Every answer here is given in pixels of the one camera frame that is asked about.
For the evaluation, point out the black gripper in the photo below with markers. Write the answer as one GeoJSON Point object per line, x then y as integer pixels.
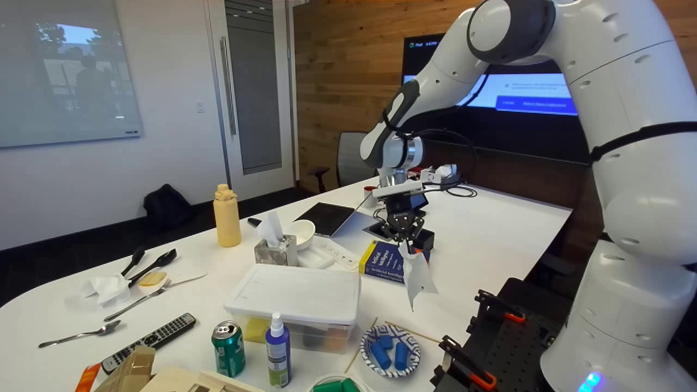
{"type": "Point", "coordinates": [404, 212]}

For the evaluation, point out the white tissue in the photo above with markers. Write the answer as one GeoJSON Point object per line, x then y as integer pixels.
{"type": "Point", "coordinates": [417, 275]}

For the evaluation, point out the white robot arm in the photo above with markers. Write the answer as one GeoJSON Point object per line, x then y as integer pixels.
{"type": "Point", "coordinates": [637, 112]}

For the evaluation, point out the grey tissue box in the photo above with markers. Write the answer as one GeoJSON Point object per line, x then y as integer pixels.
{"type": "Point", "coordinates": [275, 246]}

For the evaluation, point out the black power adapter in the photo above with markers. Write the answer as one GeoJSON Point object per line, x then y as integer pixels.
{"type": "Point", "coordinates": [424, 241]}

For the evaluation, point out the blue textbook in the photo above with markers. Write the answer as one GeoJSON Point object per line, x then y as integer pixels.
{"type": "Point", "coordinates": [381, 259]}

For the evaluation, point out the silver laptop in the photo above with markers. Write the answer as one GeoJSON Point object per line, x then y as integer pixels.
{"type": "Point", "coordinates": [347, 225]}

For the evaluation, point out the grey chair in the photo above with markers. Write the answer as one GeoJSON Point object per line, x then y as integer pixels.
{"type": "Point", "coordinates": [348, 167]}

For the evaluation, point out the white bowl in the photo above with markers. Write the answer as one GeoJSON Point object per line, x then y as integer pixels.
{"type": "Point", "coordinates": [302, 231]}

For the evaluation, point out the clear plastic storage box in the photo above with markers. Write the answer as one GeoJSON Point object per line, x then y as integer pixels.
{"type": "Point", "coordinates": [316, 305]}

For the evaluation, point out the black orange clamp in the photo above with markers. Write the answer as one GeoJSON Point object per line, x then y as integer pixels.
{"type": "Point", "coordinates": [462, 369]}
{"type": "Point", "coordinates": [489, 303]}

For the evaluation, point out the blue patterned plate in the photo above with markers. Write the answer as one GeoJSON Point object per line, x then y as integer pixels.
{"type": "Point", "coordinates": [391, 351]}

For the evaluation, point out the tan water bottle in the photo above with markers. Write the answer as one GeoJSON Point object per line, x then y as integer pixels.
{"type": "Point", "coordinates": [226, 216]}

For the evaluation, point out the blue spray bottle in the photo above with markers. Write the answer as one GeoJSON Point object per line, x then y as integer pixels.
{"type": "Point", "coordinates": [278, 353]}

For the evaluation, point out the white plate green item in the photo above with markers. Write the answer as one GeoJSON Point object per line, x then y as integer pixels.
{"type": "Point", "coordinates": [339, 385]}

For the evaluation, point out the green soda can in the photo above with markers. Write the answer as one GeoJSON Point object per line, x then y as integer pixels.
{"type": "Point", "coordinates": [230, 350]}

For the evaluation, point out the black backpack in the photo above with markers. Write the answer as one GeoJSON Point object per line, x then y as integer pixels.
{"type": "Point", "coordinates": [165, 208]}

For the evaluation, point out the black spatula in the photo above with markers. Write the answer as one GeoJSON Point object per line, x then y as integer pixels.
{"type": "Point", "coordinates": [159, 262]}

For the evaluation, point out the black remote control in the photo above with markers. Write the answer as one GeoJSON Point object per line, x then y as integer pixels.
{"type": "Point", "coordinates": [152, 341]}

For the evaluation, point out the wooden shape sorter box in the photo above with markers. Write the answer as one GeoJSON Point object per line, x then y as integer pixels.
{"type": "Point", "coordinates": [138, 376]}

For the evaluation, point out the metal spoon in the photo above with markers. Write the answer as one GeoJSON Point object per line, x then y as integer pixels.
{"type": "Point", "coordinates": [104, 330]}

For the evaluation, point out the white cloth on table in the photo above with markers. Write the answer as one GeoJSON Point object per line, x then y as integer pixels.
{"type": "Point", "coordinates": [97, 292]}

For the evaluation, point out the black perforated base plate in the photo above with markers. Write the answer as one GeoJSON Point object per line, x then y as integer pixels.
{"type": "Point", "coordinates": [506, 350]}

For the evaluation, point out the large wall monitor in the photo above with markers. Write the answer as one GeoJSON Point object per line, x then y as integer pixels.
{"type": "Point", "coordinates": [537, 91]}

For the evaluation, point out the wall whiteboard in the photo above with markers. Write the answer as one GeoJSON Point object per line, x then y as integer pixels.
{"type": "Point", "coordinates": [64, 74]}

